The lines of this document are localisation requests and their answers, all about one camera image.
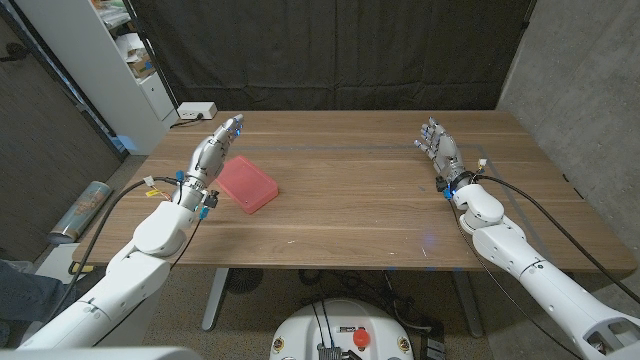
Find small cardboard box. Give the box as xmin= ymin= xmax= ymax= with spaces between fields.
xmin=127 ymin=53 xmax=157 ymax=80

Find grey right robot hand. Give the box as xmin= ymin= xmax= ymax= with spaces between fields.
xmin=413 ymin=117 xmax=474 ymax=188

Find grey table leg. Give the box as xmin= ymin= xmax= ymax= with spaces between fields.
xmin=451 ymin=271 xmax=485 ymax=339
xmin=201 ymin=268 xmax=231 ymax=332

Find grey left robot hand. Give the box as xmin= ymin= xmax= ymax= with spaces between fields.
xmin=185 ymin=113 xmax=245 ymax=190

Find black door handle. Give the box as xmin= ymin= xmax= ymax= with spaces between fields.
xmin=0 ymin=42 xmax=30 ymax=64

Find white shelf cabinet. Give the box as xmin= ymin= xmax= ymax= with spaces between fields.
xmin=14 ymin=0 xmax=180 ymax=156

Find white crumpled packaging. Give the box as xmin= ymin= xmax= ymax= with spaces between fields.
xmin=113 ymin=32 xmax=147 ymax=61

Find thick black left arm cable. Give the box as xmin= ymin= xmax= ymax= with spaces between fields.
xmin=47 ymin=175 xmax=181 ymax=324

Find pink plastic pencil case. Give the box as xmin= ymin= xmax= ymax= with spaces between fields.
xmin=215 ymin=154 xmax=280 ymax=215

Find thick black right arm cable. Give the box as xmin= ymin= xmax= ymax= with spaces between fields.
xmin=472 ymin=173 xmax=640 ymax=305

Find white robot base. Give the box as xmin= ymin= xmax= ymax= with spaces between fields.
xmin=269 ymin=298 xmax=415 ymax=360

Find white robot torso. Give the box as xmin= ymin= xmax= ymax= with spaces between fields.
xmin=0 ymin=346 xmax=204 ymax=360

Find dark shoe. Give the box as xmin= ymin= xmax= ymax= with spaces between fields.
xmin=73 ymin=269 xmax=109 ymax=304

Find black floor cable tangle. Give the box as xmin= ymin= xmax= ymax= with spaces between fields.
xmin=298 ymin=268 xmax=444 ymax=335

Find white power strip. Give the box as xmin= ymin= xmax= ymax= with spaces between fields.
xmin=176 ymin=101 xmax=219 ymax=121

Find person's leg in jeans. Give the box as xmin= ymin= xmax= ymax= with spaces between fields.
xmin=0 ymin=259 xmax=76 ymax=324

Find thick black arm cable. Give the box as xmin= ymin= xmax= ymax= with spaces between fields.
xmin=472 ymin=173 xmax=640 ymax=305
xmin=47 ymin=175 xmax=181 ymax=324

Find rolled printed poster tube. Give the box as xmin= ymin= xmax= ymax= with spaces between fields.
xmin=47 ymin=180 xmax=114 ymax=245

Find black power adapter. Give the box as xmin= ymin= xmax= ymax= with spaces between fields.
xmin=418 ymin=334 xmax=447 ymax=360

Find grey tape outline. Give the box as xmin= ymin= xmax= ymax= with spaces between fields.
xmin=144 ymin=144 xmax=559 ymax=266

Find green and white shelf clutter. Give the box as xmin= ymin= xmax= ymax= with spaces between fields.
xmin=92 ymin=0 xmax=132 ymax=29

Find black curtain backdrop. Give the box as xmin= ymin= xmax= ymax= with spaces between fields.
xmin=122 ymin=0 xmax=536 ymax=112

